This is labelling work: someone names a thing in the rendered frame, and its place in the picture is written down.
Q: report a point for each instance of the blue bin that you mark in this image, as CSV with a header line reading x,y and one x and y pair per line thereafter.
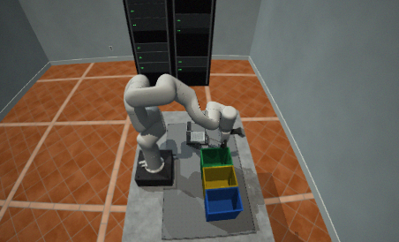
x,y
222,202

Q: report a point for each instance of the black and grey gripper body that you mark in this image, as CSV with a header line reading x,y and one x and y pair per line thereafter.
x,y
223,135

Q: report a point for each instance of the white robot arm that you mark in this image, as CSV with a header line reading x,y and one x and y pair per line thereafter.
x,y
143,113

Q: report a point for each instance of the green open bin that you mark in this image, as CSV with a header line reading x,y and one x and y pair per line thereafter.
x,y
214,156

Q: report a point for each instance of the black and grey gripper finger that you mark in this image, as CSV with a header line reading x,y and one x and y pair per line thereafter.
x,y
224,145

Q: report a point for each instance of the yellow bin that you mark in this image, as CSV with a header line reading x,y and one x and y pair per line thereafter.
x,y
218,177

